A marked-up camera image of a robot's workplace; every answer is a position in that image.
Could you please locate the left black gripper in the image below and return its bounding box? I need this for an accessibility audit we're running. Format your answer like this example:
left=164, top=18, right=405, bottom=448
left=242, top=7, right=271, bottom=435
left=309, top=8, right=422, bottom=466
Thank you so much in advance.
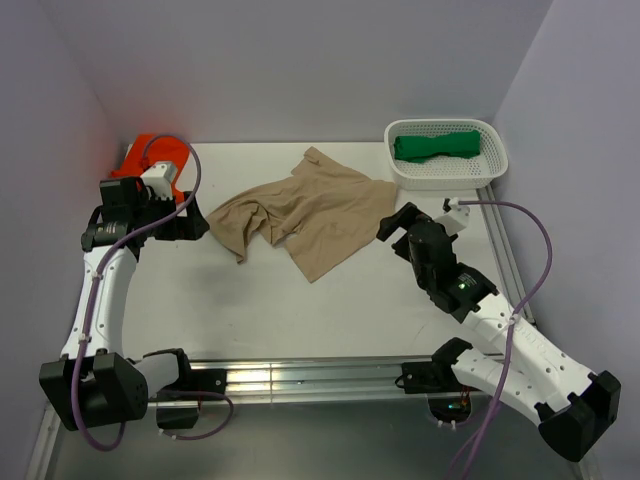
left=133, top=190, right=209, bottom=241

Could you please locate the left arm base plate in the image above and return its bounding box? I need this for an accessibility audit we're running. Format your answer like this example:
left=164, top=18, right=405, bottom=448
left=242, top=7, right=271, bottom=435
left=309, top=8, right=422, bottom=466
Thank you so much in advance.
left=154, top=368, right=227, bottom=401

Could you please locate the beige t-shirt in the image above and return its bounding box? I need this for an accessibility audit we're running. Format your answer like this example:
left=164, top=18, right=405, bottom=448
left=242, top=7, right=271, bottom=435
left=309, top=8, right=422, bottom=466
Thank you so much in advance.
left=207, top=147, right=397, bottom=283

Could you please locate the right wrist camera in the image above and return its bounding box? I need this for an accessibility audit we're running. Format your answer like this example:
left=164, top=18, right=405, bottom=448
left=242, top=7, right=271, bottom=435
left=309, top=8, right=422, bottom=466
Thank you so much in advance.
left=434, top=197, right=470, bottom=236

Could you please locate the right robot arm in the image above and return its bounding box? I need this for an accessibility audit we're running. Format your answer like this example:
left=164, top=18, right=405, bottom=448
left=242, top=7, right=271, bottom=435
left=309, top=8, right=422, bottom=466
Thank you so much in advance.
left=377, top=199, right=621, bottom=463

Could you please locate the aluminium rail frame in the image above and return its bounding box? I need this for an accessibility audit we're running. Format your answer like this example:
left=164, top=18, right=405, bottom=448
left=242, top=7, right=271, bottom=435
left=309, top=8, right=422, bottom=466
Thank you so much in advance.
left=24, top=184, right=601, bottom=480

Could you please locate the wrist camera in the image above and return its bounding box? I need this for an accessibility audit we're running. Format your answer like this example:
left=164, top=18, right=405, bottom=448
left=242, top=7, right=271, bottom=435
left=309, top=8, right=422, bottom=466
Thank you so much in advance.
left=434, top=197, right=470, bottom=236
left=140, top=161, right=178, bottom=200

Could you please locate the rolled green t-shirt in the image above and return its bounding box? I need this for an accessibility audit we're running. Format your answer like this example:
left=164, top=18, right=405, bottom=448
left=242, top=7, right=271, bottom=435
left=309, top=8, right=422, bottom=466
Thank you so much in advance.
left=393, top=130, right=481, bottom=163

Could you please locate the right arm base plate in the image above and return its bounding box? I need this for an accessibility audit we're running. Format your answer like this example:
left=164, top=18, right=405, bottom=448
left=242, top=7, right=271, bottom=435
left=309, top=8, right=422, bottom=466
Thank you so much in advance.
left=394, top=361, right=474, bottom=395

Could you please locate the white plastic basket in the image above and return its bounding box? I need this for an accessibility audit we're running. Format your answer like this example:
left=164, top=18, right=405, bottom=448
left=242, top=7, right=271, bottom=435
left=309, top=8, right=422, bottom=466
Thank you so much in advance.
left=383, top=118, right=509, bottom=191

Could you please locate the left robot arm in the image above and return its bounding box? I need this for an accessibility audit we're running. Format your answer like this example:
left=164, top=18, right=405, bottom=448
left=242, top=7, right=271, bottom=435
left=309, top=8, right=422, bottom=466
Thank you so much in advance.
left=39, top=177, right=209, bottom=431

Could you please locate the orange t-shirt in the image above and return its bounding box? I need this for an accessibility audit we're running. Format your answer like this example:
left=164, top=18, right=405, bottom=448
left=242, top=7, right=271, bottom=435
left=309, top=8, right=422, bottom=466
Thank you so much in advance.
left=110, top=134, right=190, bottom=203

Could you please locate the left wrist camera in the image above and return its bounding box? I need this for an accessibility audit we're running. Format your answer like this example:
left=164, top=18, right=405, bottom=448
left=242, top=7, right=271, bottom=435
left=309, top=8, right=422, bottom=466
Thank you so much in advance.
left=140, top=161, right=178, bottom=200

